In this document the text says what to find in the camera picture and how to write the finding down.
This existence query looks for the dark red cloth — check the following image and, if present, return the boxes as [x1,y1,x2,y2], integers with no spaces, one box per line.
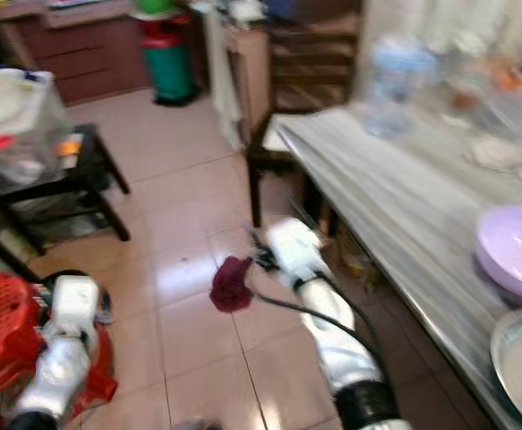
[210,255,256,314]

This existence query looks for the red plastic stool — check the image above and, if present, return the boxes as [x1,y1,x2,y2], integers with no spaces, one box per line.
[0,272,118,426]

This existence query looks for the black side table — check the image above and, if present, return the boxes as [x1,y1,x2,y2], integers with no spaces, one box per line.
[0,124,133,258]

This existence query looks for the clear plastic storage box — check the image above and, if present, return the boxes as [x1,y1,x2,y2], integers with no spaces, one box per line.
[0,68,75,191]

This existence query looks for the light wooden cabinet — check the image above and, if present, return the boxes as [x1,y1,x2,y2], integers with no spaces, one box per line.
[227,22,272,151]

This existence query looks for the white hanging cloth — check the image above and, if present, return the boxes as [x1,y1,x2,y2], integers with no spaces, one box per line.
[200,0,244,151]

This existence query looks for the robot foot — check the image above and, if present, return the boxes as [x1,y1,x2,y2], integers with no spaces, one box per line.
[175,417,222,430]

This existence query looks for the dark wooden chair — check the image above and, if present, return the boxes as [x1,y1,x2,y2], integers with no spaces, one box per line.
[245,16,366,230]

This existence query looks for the green and red bin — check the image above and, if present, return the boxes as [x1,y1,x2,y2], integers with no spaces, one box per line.
[136,9,200,108]

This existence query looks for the clear water bottle blue lid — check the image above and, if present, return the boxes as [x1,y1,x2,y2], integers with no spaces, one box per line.
[364,36,440,141]

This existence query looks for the dark wooden cabinet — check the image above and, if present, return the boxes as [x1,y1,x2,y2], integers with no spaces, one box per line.
[0,0,150,102]

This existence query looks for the large purple plastic bowl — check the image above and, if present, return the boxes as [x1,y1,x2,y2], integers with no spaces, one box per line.
[474,204,522,306]

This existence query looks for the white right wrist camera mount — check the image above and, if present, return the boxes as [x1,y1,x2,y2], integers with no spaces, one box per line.
[268,218,329,289]

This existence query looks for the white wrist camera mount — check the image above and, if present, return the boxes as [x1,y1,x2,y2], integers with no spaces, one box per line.
[52,275,101,348]
[268,218,329,289]

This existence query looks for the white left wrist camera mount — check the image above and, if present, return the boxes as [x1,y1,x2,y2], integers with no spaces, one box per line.
[52,275,101,348]

